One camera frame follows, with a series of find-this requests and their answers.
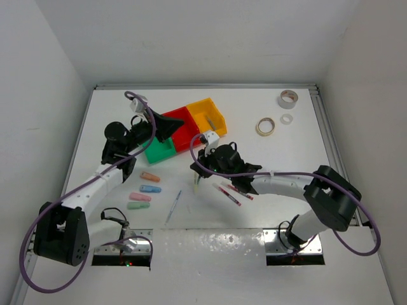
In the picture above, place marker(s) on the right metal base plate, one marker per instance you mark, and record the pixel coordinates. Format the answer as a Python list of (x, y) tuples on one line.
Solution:
[(277, 244)]

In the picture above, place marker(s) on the green eraser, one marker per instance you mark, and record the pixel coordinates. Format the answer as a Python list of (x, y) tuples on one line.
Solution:
[(135, 205)]

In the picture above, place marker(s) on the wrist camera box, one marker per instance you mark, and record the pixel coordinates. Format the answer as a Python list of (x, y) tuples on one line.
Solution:
[(137, 104), (210, 139)]

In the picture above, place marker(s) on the red plastic bin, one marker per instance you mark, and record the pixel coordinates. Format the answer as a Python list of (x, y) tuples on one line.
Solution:
[(183, 136)]

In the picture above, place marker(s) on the yellow plastic bin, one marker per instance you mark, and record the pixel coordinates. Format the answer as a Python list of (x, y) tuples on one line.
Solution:
[(206, 107)]

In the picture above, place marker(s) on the large white tape roll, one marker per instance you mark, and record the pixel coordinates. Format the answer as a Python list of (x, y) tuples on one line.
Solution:
[(288, 99)]

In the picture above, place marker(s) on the blue pen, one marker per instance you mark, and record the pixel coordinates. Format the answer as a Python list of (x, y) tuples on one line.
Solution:
[(171, 211)]

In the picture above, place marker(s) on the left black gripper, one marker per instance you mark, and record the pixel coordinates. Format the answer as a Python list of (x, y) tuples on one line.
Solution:
[(164, 126)]

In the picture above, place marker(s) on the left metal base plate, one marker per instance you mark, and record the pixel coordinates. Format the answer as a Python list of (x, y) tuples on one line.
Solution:
[(136, 244)]

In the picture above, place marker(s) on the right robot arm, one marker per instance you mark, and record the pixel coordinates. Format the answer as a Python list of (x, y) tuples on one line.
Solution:
[(330, 197)]

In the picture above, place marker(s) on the orange eraser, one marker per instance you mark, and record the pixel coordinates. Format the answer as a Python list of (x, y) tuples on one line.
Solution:
[(149, 177)]

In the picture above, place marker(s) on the yellow pen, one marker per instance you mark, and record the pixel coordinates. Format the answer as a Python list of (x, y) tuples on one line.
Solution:
[(197, 178)]

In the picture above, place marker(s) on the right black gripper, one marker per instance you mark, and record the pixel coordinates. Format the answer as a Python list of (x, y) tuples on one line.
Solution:
[(203, 158)]

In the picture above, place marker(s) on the red pen upper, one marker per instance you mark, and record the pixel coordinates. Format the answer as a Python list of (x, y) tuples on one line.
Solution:
[(233, 188)]

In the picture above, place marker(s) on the pink eraser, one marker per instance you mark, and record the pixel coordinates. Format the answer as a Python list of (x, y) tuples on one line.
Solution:
[(139, 197)]

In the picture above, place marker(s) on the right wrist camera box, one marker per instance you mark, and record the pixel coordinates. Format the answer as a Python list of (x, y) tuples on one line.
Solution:
[(210, 139)]

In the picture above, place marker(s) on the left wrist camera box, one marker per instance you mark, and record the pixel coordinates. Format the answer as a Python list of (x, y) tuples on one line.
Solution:
[(137, 104)]

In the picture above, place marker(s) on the red pen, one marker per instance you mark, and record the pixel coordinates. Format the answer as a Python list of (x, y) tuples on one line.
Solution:
[(227, 194), (233, 188)]

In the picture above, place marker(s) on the red pen lower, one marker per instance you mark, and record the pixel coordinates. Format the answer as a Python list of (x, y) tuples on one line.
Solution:
[(227, 194)]

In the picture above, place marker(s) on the green plastic bin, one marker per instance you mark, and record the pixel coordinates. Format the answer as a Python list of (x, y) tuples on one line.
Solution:
[(159, 151)]

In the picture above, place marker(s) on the blue eraser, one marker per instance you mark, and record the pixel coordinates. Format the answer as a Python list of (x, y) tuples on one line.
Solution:
[(150, 189)]

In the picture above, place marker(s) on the small white tape roll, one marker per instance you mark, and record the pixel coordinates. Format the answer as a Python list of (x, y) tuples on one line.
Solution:
[(286, 119)]

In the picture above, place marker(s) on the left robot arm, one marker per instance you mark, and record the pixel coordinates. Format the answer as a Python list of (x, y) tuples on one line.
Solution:
[(64, 233)]

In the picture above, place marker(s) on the metal base plate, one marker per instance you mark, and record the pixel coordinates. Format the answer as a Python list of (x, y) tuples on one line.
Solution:
[(277, 244), (136, 244)]

